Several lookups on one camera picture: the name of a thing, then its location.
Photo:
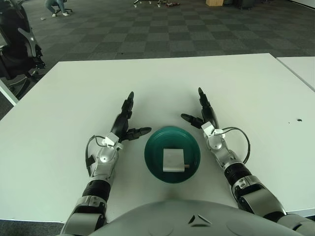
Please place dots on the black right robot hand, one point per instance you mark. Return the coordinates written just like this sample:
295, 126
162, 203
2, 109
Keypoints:
208, 113

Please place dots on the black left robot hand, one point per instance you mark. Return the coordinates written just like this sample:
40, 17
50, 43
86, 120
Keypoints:
121, 126

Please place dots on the white charger block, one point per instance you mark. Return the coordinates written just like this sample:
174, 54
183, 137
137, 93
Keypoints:
173, 159

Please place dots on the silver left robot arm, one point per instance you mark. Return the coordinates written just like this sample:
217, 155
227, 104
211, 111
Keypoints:
103, 162

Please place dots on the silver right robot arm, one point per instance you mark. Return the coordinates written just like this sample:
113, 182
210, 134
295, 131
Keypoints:
246, 179

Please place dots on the green round plate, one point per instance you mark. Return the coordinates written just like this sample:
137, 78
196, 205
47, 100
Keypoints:
152, 152

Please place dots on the white rectangular table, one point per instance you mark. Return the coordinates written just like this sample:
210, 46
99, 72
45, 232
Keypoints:
301, 68

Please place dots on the grey robot torso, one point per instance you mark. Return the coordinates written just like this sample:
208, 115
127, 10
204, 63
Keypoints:
172, 221

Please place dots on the brown cardboard box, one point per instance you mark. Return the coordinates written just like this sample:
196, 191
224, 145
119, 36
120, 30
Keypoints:
214, 2

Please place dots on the dark sofa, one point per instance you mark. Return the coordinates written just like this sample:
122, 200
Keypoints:
242, 3

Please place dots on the red clutter on floor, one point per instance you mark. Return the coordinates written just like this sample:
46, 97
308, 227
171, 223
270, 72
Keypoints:
170, 3

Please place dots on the white desk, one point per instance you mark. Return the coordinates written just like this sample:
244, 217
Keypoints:
6, 92

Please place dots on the chair base with casters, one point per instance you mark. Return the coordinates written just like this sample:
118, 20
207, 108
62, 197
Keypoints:
136, 2

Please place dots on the black swivel chair base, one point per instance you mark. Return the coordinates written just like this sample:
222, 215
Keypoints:
67, 10

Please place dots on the black office chair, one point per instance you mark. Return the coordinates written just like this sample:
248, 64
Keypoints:
12, 56

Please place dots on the seated person in jeans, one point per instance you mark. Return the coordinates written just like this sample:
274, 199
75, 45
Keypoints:
50, 5

